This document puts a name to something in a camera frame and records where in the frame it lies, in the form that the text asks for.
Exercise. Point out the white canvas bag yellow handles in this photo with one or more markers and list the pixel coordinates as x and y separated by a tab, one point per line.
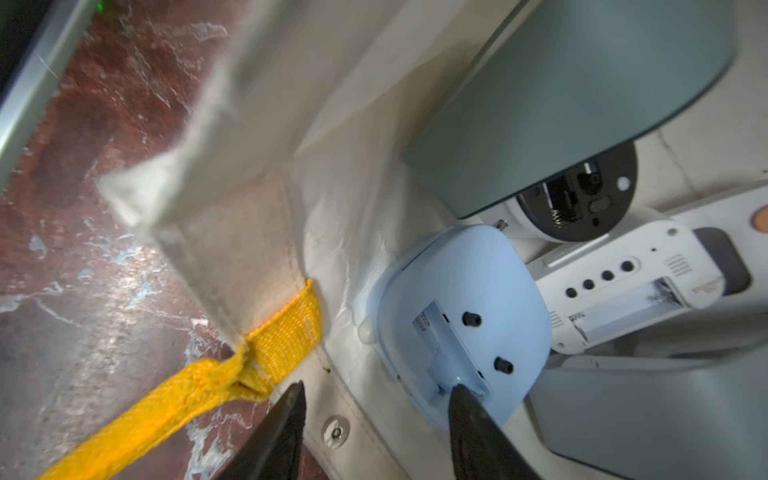
284	198

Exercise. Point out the grey square alarm clock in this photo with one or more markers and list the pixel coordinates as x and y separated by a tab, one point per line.
576	79

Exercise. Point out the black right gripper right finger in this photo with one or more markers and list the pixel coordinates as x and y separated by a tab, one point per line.
479	449

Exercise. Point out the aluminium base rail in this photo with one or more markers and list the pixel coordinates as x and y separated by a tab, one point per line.
38	39

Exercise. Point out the light blue square clock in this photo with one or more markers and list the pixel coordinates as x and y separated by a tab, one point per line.
461	308

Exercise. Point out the black round clock back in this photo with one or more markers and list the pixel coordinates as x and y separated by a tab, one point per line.
581	203

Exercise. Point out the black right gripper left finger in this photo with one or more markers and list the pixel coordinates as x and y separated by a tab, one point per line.
274	449

